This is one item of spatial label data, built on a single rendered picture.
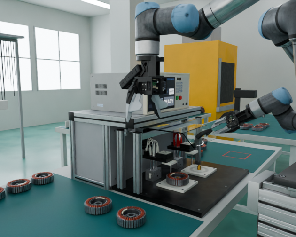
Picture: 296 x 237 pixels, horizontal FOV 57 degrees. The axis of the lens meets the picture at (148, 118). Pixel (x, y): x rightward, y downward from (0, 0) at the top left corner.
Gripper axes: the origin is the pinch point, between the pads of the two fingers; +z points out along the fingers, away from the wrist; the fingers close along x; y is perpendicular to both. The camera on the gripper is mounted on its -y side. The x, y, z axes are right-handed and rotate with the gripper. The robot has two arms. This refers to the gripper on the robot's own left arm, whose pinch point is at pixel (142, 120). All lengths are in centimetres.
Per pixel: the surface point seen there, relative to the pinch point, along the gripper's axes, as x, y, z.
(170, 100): 53, -31, -2
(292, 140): 200, -11, 41
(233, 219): 164, -45, 115
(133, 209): 6.5, -11.6, 37.1
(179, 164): 63, -32, 37
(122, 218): -1.4, -9.1, 37.1
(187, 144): 62, -26, 23
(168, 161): 39, -21, 27
